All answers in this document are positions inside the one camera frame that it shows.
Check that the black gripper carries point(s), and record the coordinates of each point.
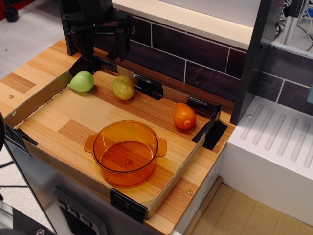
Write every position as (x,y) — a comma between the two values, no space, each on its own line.
(96,17)

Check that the yellow toy potato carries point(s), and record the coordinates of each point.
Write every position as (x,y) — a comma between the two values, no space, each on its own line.
(123,87)

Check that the orange transparent plastic pot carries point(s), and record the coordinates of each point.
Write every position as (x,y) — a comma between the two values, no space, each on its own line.
(126,152)

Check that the cardboard fence with black tape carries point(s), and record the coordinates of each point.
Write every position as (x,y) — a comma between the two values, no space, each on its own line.
(36,99)

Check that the green toy pear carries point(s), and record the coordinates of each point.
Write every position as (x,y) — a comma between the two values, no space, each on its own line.
(82,82)

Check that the black caster wheel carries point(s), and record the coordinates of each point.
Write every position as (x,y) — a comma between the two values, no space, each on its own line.
(11,14)

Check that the orange toy carrot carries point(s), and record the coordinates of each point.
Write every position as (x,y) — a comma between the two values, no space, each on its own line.
(184,116)

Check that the toy oven control panel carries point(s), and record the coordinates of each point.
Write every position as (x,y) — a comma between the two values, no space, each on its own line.
(79,219)

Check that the white toy sink drainboard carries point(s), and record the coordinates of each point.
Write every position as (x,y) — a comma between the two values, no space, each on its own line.
(269,157)

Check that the dark grey cabinet post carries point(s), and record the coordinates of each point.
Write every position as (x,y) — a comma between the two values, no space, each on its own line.
(263,35)

